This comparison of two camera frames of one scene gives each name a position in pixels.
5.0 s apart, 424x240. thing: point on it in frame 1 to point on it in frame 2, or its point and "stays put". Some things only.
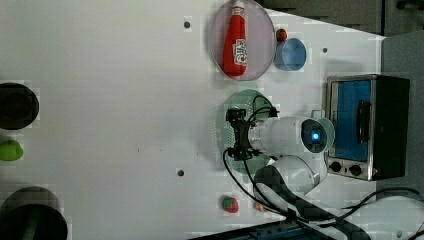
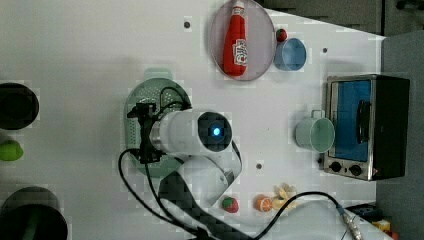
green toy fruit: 10,150 stays put
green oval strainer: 257,107 to 158,87
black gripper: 242,150 to 145,112
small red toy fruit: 281,35 stays put
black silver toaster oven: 370,118 stays put
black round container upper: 18,106 stays put
